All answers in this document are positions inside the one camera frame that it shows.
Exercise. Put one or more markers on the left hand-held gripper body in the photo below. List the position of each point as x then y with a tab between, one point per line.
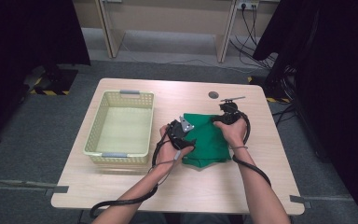
177	132

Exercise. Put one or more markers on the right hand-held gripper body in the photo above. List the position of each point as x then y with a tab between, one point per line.
231	110

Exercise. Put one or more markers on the green printed t-shirt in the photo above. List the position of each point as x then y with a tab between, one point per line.
208	143

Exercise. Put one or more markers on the pale green plastic basket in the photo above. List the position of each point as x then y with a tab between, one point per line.
124	130

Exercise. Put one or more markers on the person's right hand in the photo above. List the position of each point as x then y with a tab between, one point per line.
234	133

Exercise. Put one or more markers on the person's left hand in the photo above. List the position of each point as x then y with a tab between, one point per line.
167	154

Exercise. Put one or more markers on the grey round table grommet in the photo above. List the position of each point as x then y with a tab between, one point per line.
213	95

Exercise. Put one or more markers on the grey wrist band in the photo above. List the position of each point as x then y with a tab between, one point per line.
239	147

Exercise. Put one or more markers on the yellow black striped tape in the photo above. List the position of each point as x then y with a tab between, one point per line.
276	100
51	92

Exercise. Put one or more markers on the black curtain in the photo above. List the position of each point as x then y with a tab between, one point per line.
338	77

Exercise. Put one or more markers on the grey floor tape piece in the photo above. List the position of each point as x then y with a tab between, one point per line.
300	200
57	190

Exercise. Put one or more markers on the beige desk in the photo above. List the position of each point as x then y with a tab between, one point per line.
112	37

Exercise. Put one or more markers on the black stand base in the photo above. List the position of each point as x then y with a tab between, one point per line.
59	81

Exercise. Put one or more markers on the white wall socket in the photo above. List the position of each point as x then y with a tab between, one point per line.
248	3

